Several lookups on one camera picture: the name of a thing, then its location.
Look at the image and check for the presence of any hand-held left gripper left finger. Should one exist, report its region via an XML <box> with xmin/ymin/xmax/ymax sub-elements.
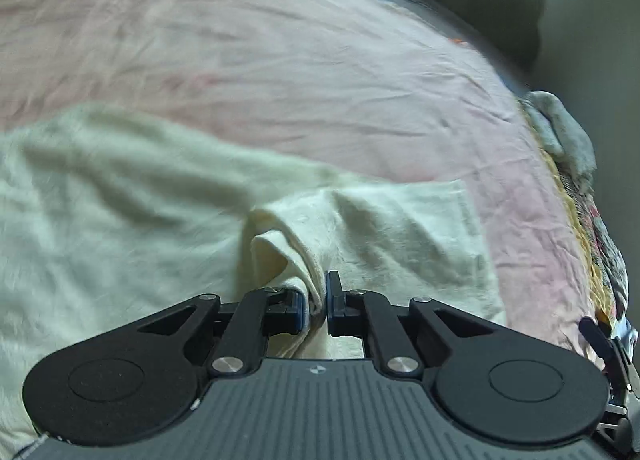
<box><xmin>137</xmin><ymin>286</ymin><xmax>307</xmax><ymax>377</ymax></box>

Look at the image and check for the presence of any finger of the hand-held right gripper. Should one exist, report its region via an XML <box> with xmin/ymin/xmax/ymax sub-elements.
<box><xmin>579</xmin><ymin>317</ymin><xmax>635</xmax><ymax>401</ymax></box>

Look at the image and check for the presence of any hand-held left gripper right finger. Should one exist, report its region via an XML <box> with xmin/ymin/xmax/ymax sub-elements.
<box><xmin>325</xmin><ymin>271</ymin><xmax>497</xmax><ymax>378</ymax></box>

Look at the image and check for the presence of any cream white towel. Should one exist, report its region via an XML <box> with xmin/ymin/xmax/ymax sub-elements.
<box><xmin>0</xmin><ymin>104</ymin><xmax>507</xmax><ymax>452</ymax></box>

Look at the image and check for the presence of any printed blanket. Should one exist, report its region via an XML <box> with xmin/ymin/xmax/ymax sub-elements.
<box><xmin>518</xmin><ymin>90</ymin><xmax>640</xmax><ymax>341</ymax></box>

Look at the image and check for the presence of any pink bed sheet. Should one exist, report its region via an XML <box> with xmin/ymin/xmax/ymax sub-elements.
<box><xmin>0</xmin><ymin>0</ymin><xmax>606</xmax><ymax>371</ymax></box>

